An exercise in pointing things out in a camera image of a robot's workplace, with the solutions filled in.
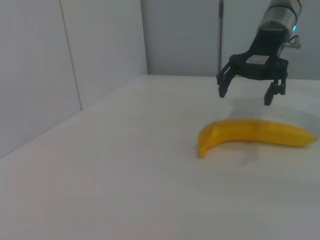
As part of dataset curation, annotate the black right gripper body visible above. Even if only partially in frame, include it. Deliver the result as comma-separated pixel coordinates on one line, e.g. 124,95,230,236
229,28,290,82

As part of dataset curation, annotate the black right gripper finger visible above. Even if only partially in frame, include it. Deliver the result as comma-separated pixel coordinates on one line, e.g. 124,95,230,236
263,74,287,106
216,59,238,99

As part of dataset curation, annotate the yellow banana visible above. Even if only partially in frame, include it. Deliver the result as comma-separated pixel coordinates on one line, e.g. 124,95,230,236
197,118,319,159

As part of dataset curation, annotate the thin black vertical pole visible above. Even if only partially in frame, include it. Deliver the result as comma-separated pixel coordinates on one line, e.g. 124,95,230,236
217,0,224,74

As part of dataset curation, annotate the right wrist cable plug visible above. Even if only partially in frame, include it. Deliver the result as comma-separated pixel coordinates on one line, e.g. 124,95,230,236
279,34,301,55

